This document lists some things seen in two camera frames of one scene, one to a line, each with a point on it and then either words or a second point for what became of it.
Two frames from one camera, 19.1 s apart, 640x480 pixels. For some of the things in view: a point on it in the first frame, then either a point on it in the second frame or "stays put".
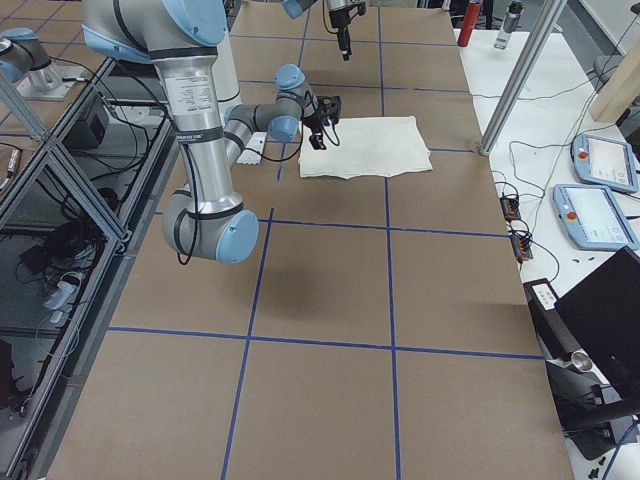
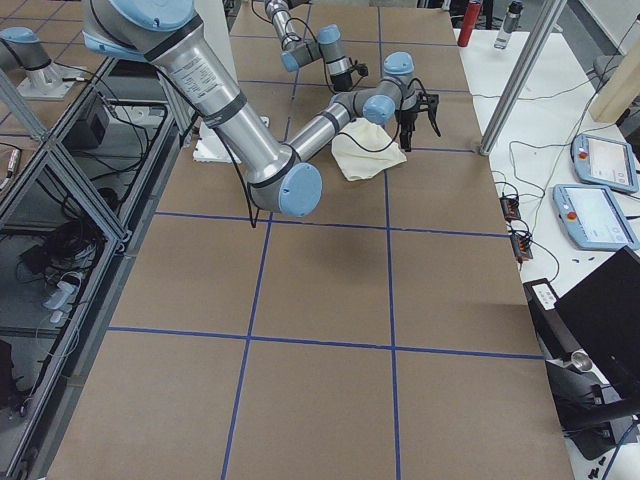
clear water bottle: (510, 21) stays put
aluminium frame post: (548, 20) stays put
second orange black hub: (521, 246) stays put
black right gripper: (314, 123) to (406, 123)
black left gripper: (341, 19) to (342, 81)
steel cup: (581, 361) stays put
